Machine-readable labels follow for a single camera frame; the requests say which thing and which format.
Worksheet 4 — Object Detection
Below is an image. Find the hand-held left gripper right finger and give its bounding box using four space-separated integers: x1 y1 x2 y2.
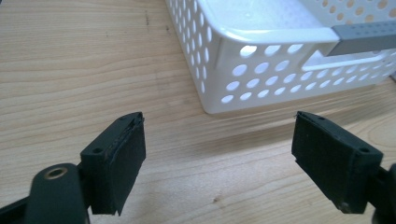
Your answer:
291 110 385 215

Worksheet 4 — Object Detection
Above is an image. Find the white perforated plastic basket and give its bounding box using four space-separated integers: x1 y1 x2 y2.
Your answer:
164 0 396 115

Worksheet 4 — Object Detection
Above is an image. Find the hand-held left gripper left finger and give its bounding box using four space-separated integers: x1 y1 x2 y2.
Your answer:
79 111 147 217

